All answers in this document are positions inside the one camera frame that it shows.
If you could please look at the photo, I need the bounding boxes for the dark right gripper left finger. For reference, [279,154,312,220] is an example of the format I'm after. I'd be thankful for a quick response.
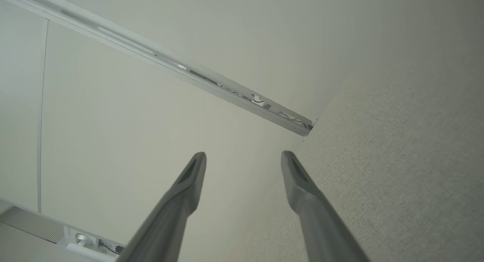
[116,152,207,262]

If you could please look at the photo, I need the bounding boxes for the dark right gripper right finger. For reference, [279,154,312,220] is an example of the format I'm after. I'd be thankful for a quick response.
[281,150,372,262]

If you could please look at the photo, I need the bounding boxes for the white power strip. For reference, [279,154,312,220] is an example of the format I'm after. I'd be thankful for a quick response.
[64,226,125,256]

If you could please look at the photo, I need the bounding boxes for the grey partition post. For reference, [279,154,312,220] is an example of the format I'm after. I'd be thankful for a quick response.
[0,0,319,142]

